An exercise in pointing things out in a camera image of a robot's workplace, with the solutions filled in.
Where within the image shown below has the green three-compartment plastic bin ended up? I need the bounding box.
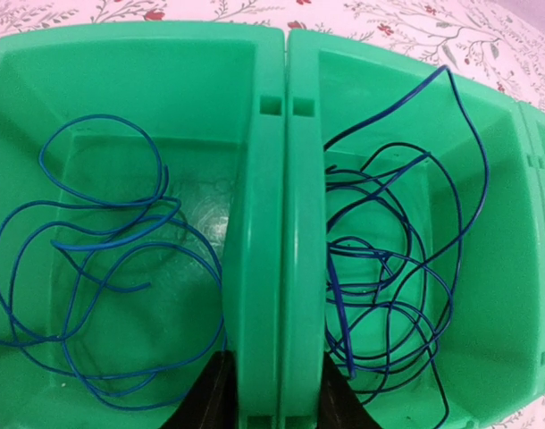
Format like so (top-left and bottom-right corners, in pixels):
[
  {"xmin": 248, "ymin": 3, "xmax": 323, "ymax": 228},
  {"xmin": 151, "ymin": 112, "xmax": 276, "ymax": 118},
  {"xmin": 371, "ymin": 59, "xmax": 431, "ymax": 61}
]
[{"xmin": 0, "ymin": 28, "xmax": 545, "ymax": 428}]

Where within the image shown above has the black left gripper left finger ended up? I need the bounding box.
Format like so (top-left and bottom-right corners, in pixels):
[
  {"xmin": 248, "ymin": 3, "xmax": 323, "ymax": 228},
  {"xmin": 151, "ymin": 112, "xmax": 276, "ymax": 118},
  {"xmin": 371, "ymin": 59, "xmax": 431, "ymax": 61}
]
[{"xmin": 160, "ymin": 350, "xmax": 237, "ymax": 429}]

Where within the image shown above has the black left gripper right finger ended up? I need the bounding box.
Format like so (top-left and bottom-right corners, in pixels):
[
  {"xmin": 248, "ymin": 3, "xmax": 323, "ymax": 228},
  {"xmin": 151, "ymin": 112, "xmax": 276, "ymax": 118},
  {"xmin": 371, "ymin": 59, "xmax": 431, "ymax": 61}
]
[{"xmin": 317, "ymin": 352, "xmax": 382, "ymax": 429}]

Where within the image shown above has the blue cable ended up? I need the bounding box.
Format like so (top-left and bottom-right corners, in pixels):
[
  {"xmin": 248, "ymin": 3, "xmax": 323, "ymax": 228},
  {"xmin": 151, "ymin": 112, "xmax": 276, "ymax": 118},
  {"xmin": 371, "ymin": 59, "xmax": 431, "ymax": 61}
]
[{"xmin": 323, "ymin": 64, "xmax": 491, "ymax": 381}]

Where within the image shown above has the thin dark cable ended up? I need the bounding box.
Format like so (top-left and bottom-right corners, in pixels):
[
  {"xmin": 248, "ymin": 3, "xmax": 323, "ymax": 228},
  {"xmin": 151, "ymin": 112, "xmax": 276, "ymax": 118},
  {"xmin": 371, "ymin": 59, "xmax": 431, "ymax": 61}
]
[{"xmin": 0, "ymin": 114, "xmax": 229, "ymax": 412}]

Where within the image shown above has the floral patterned table mat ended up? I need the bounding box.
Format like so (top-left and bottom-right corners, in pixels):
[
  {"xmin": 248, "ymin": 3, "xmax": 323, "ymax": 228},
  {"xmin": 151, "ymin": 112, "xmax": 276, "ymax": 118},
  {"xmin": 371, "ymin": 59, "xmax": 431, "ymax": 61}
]
[{"xmin": 0, "ymin": 0, "xmax": 545, "ymax": 429}]

